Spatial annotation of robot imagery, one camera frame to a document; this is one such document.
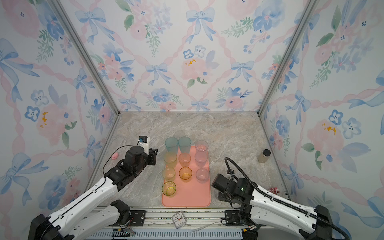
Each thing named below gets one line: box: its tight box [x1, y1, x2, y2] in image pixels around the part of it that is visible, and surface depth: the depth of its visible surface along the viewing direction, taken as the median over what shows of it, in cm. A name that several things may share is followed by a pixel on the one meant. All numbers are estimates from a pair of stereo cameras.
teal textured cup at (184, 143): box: [178, 136, 192, 154], surface depth 92 cm
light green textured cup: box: [162, 167, 176, 182], surface depth 87 cm
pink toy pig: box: [111, 152, 119, 160], surface depth 97 cm
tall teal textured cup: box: [165, 136, 179, 153], surface depth 92 cm
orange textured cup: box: [178, 152, 191, 167], surface depth 94 cm
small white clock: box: [172, 210, 187, 229], surface depth 74 cm
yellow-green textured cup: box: [163, 151, 178, 168], surface depth 93 cm
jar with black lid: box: [257, 148, 272, 163], surface depth 89 cm
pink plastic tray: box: [161, 145, 211, 208], surface depth 84 cm
